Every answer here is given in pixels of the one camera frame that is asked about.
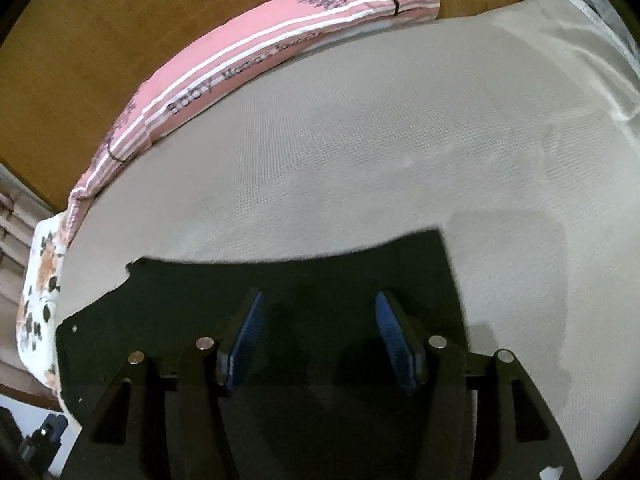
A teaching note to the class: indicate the white floral pillow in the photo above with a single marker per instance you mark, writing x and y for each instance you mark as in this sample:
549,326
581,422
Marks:
42,280

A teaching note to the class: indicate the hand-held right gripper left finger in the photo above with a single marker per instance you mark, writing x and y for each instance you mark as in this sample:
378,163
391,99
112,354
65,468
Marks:
245,340

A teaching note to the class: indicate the beige curtain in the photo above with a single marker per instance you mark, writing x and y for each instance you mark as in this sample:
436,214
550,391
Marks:
12,270

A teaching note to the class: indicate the wooden headboard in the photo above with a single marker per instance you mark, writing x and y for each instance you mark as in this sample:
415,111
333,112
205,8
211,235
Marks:
125,35

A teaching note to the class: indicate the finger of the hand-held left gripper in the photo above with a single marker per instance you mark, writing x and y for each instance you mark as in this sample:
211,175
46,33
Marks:
42,442

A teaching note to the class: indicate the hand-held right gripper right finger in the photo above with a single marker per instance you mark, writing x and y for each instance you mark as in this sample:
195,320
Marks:
395,340

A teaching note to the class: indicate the grey bed sheet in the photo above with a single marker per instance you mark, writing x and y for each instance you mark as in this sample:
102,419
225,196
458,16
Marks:
375,160

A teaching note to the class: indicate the beige satin sheet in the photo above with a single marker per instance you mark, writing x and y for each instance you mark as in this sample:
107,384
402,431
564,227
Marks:
575,45

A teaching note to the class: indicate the black pants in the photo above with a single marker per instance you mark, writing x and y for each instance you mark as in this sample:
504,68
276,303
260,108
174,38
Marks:
325,270

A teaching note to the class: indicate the pink striped tree-print pillow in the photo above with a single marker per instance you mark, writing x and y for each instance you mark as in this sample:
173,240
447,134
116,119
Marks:
280,35
107,165

